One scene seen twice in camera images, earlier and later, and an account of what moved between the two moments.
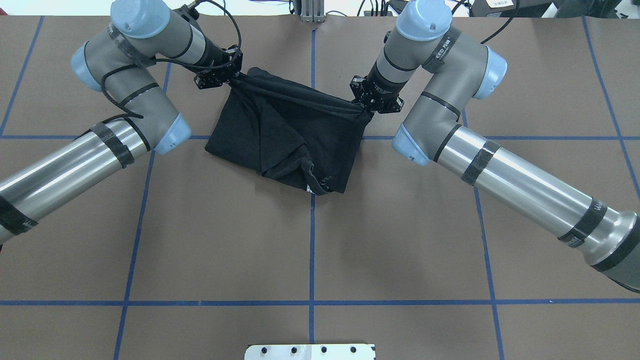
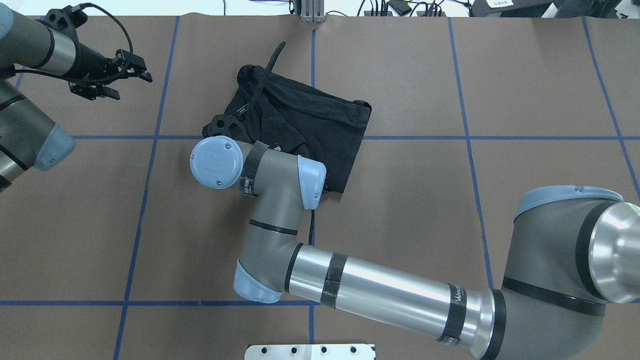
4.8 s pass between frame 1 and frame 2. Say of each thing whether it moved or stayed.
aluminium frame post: stayed
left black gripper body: moved
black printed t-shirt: stayed
